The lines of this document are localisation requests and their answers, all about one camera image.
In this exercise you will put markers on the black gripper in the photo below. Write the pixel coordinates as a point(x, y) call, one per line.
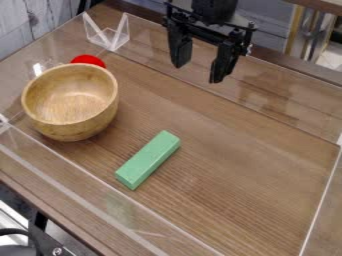
point(214, 22)

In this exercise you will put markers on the red fruit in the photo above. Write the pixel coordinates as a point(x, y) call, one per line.
point(88, 59)

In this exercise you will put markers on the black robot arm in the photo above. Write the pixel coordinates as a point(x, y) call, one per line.
point(210, 21)

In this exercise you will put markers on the wooden bowl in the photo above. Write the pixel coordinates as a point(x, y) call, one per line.
point(71, 101)

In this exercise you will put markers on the green rectangular block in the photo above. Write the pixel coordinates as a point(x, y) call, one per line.
point(148, 158)

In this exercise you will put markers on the clear acrylic front barrier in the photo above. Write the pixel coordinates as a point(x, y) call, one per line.
point(116, 225)

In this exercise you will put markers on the black table leg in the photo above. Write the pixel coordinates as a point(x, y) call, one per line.
point(49, 246)

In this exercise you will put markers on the clear acrylic corner bracket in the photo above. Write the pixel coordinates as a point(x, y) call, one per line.
point(108, 38)

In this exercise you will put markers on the gold metal chair frame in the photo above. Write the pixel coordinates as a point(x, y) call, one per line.
point(311, 27)

